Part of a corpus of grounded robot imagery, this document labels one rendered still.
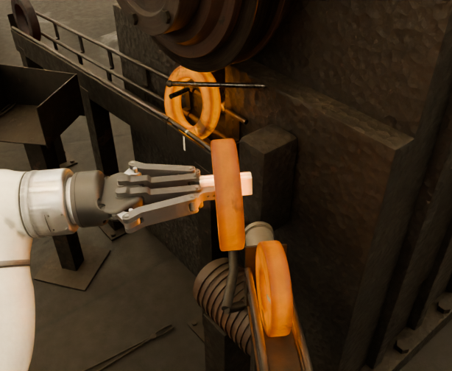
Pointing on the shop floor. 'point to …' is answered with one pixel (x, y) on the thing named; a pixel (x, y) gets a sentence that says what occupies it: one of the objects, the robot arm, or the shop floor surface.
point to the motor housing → (204, 299)
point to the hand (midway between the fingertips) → (225, 185)
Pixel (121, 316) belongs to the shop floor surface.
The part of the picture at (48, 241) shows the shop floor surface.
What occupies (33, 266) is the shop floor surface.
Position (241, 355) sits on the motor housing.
